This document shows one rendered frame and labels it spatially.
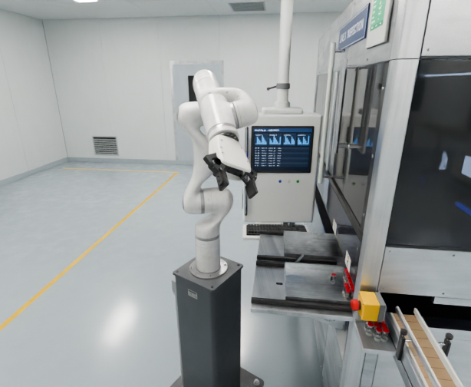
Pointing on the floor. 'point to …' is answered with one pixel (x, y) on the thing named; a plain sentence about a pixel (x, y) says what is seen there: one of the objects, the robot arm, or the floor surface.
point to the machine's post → (386, 166)
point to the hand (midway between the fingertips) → (238, 188)
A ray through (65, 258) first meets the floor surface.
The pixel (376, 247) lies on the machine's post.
